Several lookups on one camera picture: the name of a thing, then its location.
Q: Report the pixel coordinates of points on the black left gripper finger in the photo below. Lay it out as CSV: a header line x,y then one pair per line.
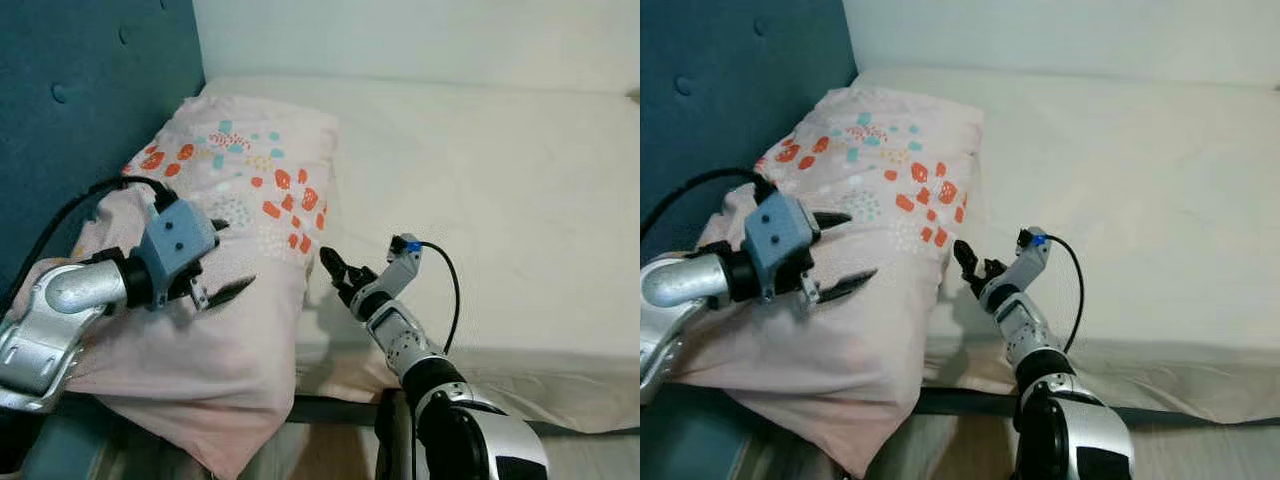
x,y
848,285
832,219
232,292
218,227

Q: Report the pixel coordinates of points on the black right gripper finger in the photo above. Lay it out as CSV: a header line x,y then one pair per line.
x,y
356,270
969,262
333,267
994,265

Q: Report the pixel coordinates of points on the pink floral pillow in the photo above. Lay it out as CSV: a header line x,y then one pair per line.
x,y
200,380
850,370

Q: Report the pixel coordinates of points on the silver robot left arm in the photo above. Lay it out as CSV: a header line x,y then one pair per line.
x,y
690,280
70,290

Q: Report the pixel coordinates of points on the mattress with beige sheet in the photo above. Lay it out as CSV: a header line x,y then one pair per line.
x,y
500,180
1150,170

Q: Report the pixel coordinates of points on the teal upholstered headboard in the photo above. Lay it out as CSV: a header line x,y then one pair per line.
x,y
90,60
720,60

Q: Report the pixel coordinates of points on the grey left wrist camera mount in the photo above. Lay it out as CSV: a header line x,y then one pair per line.
x,y
175,240
780,235

